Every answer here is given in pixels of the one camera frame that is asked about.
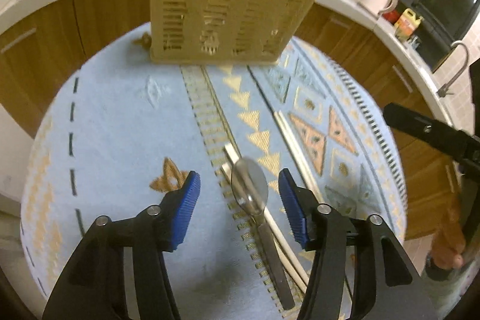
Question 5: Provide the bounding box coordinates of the blue patterned tablecloth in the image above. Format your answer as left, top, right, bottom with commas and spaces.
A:
19, 22, 409, 320

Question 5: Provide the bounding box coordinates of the person's right hand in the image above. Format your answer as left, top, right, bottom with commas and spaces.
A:
431, 193, 467, 268

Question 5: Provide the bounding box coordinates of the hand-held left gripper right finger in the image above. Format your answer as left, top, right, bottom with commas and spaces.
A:
278, 168, 439, 320

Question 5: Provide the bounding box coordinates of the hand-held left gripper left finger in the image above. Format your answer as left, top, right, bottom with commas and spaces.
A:
41, 171, 201, 320

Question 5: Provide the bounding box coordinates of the yellow oil bottle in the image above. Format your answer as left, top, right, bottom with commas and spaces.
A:
394, 8, 424, 41

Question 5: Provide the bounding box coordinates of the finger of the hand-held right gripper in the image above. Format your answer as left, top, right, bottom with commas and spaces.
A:
382, 103, 480, 165

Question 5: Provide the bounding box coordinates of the long metal spoon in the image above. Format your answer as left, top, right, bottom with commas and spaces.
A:
230, 158, 298, 310

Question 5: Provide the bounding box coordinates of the steel faucet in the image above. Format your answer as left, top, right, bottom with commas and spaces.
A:
436, 40, 471, 96

